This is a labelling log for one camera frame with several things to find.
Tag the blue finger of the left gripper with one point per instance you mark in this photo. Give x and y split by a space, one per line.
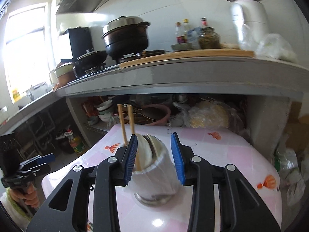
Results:
45 159

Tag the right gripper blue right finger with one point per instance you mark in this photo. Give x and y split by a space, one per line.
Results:
241 207

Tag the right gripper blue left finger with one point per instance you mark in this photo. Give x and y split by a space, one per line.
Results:
66 208

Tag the wooden chopstick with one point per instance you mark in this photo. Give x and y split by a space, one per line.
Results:
132 128
121 119

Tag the white shell-shaped rice scoop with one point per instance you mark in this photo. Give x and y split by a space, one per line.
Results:
144 153

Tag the white ceramic soup spoon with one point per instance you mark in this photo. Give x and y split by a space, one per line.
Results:
158 149

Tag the white kitchen appliance steel top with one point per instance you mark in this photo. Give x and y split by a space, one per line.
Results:
251 22

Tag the person's left hand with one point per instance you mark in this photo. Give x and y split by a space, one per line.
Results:
29 197

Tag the cooking oil bottle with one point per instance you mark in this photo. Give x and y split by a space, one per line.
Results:
75 142

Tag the white plastic bag on holder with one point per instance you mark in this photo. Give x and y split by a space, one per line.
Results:
158 178

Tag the steel utensil holder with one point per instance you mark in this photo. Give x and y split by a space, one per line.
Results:
155 200

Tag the plastic bags on floor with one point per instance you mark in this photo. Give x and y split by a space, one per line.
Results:
291 176

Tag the stack of white bowls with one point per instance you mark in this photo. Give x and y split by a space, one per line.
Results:
105 110

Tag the pink plastic basin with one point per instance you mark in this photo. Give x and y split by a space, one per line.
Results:
157 114

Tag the brown pot green lid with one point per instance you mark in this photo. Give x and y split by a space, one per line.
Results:
62 74

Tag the cardboard box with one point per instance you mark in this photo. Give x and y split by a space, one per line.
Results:
296 128

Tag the bag of yellow food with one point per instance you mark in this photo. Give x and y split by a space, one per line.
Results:
212 114

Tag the black wok with lid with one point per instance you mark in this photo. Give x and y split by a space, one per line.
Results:
94 60

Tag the large black stockpot steel lid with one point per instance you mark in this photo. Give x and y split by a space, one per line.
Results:
125 35

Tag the small red label bottle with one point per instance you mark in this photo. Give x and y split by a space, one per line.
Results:
180 36

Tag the wooden cutting board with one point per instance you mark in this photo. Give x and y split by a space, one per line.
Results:
190 54

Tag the clear plastic bag on counter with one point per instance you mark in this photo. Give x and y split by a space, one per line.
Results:
271 46

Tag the yellow cap bottle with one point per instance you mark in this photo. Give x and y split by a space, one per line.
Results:
186 28

